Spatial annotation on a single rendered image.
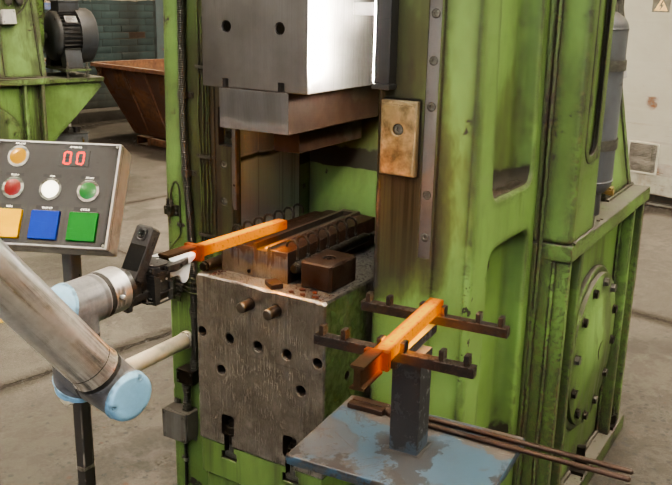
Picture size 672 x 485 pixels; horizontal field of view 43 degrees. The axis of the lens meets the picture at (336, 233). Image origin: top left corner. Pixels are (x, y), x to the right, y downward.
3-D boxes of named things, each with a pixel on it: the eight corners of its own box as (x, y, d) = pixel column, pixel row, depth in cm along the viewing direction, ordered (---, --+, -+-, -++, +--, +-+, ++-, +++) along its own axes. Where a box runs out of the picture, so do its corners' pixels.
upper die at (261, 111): (288, 135, 192) (288, 93, 189) (219, 127, 202) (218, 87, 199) (378, 116, 226) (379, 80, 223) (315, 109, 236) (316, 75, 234)
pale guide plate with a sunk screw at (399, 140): (413, 178, 191) (416, 102, 186) (378, 173, 195) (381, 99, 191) (417, 176, 192) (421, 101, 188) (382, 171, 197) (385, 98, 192)
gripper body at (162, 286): (149, 290, 177) (106, 307, 167) (147, 251, 175) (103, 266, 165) (176, 297, 173) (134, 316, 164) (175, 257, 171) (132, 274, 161)
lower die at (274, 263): (287, 284, 201) (287, 249, 199) (221, 269, 211) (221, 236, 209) (374, 243, 236) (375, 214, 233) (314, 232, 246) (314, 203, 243)
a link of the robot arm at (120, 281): (82, 267, 161) (118, 277, 156) (101, 261, 165) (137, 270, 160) (85, 311, 164) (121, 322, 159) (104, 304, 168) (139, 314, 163)
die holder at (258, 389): (322, 480, 201) (325, 303, 189) (199, 435, 220) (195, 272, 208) (426, 392, 247) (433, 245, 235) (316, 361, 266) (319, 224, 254)
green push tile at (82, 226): (93, 241, 210) (98, 213, 212) (64, 240, 211) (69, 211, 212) (96, 243, 212) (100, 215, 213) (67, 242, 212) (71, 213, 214)
